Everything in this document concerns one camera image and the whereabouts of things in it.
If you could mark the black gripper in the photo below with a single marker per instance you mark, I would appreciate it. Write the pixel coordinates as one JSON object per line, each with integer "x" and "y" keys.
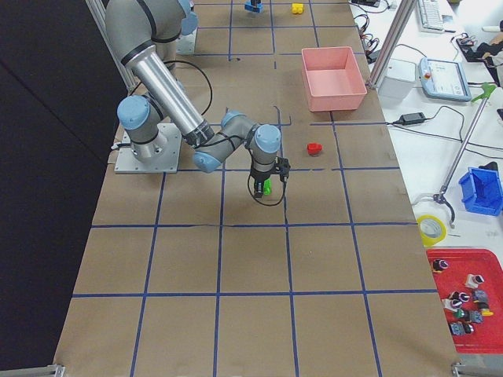
{"x": 259, "y": 175}

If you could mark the blue toy block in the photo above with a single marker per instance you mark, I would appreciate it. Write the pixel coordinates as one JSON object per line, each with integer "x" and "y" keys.
{"x": 247, "y": 6}

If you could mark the green toy block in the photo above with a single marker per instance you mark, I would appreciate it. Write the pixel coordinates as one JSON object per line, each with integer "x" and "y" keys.
{"x": 267, "y": 187}

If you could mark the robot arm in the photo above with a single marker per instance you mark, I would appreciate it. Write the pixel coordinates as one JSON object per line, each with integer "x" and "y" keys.
{"x": 135, "y": 31}

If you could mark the pink plastic box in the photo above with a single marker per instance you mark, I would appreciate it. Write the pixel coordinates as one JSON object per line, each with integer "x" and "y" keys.
{"x": 332, "y": 79}

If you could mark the white box device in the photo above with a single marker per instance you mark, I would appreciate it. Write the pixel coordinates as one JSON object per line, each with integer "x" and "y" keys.
{"x": 399, "y": 79}

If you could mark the yellow toy block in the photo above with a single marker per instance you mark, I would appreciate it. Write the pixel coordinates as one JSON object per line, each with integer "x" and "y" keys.
{"x": 297, "y": 8}

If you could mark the red toy block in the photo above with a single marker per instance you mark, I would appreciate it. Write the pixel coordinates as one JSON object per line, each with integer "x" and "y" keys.
{"x": 314, "y": 149}

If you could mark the black power adapter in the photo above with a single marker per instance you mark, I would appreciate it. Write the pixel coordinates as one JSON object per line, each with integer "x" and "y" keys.
{"x": 412, "y": 118}

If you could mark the white keyboard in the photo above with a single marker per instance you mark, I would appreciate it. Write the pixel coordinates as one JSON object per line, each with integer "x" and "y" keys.
{"x": 429, "y": 16}

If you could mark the yellow tape roll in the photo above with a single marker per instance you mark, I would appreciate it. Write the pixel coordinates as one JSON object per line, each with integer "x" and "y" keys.
{"x": 432, "y": 230}

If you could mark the metal reach grabber tool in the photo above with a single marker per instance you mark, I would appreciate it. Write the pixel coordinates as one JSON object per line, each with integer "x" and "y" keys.
{"x": 439, "y": 197}

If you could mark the teach pendant tablet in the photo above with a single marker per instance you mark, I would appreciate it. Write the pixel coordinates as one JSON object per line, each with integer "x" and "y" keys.
{"x": 444, "y": 80}

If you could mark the blue storage bin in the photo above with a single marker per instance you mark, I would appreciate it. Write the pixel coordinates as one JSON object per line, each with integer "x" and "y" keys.
{"x": 482, "y": 190}

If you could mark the red plastic tray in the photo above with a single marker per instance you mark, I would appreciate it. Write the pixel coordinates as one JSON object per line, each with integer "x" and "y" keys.
{"x": 454, "y": 295}

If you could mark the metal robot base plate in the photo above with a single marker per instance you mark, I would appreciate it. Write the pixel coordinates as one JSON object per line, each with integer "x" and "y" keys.
{"x": 159, "y": 156}

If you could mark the aluminium frame post right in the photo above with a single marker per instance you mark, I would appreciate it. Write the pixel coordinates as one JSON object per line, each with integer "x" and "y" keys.
{"x": 394, "y": 33}

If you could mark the white push button switch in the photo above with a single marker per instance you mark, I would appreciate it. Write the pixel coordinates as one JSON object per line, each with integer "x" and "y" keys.
{"x": 473, "y": 281}

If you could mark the green push button switch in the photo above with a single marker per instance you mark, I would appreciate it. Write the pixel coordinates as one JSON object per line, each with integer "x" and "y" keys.
{"x": 461, "y": 314}

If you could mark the blue grey switch block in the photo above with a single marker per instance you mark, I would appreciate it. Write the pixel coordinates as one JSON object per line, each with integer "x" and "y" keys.
{"x": 459, "y": 328}

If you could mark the grey switch yellow cap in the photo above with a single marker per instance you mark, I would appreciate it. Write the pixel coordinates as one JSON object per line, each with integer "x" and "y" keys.
{"x": 481, "y": 300}

